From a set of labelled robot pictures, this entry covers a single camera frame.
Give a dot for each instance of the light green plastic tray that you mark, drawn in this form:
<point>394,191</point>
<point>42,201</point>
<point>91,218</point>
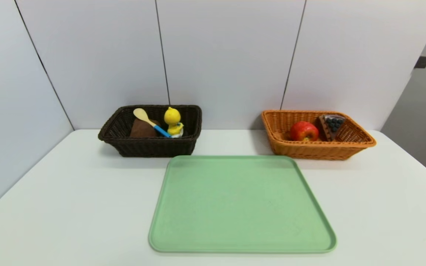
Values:
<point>242,207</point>

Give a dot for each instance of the yellow duck toy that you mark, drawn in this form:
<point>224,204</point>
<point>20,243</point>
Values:
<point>172,116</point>

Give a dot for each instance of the brown cloth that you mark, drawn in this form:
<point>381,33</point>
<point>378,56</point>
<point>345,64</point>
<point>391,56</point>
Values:
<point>141,130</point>

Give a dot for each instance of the dark brown wicker basket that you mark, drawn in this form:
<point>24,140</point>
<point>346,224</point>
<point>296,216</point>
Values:
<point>150,147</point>

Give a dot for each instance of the chocolate blueberry cake slice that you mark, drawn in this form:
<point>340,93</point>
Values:
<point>331,125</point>

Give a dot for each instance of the orange wicker basket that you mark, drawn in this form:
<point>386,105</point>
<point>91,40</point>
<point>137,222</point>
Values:
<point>316,149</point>

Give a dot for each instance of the red apple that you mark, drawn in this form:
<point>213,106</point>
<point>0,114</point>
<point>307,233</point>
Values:
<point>303,132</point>

